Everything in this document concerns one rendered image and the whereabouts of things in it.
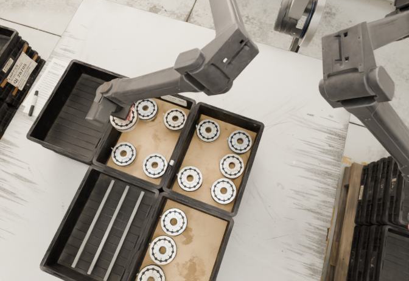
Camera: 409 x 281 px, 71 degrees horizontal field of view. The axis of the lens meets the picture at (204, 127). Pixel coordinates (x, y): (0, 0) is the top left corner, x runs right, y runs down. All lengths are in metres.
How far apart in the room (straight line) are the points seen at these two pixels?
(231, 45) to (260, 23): 2.12
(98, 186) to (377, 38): 1.09
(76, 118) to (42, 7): 1.80
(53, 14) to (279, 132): 2.24
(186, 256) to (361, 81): 0.91
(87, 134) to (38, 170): 0.32
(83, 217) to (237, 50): 0.97
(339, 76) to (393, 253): 1.48
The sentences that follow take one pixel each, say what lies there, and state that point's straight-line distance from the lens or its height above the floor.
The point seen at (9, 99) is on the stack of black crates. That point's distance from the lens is 2.23.
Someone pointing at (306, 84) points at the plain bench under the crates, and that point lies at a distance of 1.61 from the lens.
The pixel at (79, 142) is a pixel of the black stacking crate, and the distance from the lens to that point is 1.38.
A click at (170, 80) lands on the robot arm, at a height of 1.48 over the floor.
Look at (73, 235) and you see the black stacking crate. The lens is 1.32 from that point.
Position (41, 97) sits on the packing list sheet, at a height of 0.70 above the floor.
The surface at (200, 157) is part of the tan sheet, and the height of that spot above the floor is 0.83.
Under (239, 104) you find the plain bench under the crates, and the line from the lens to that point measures 1.48.
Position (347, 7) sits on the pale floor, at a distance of 3.02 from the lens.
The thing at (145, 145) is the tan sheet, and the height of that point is 0.83.
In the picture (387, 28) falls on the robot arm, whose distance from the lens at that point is 0.73.
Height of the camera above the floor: 2.05
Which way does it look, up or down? 71 degrees down
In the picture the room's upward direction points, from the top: 1 degrees clockwise
